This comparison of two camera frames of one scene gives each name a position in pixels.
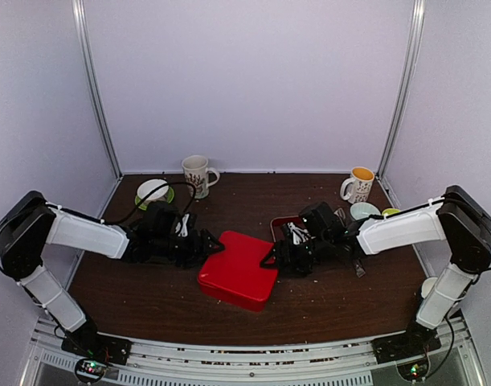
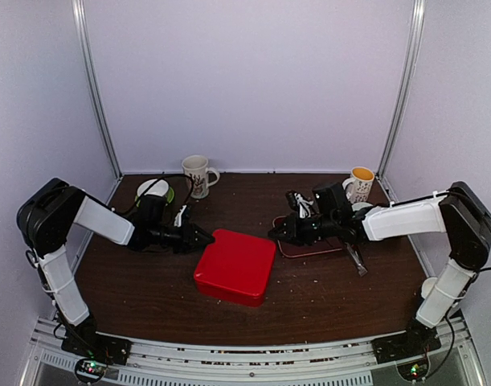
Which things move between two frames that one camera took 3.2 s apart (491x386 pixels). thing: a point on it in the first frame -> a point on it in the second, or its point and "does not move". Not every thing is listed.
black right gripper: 288,260 -> 292,232
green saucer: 144,206 does not move
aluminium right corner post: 418,16 does not move
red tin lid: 237,268 does not move
